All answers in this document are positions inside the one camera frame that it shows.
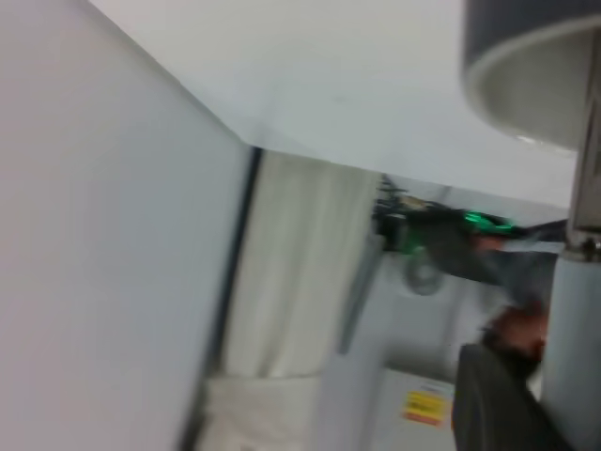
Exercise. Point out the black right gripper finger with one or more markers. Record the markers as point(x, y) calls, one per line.
point(497, 409)

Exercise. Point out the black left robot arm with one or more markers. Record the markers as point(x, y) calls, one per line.
point(451, 235)

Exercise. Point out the yellow warning sticker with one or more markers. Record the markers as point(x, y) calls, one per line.
point(422, 408)

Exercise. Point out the white cabinet box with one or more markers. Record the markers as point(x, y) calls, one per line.
point(413, 399)

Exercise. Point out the grey round disc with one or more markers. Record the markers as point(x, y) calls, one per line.
point(422, 277)

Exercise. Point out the white curtain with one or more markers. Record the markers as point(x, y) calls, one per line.
point(300, 263)

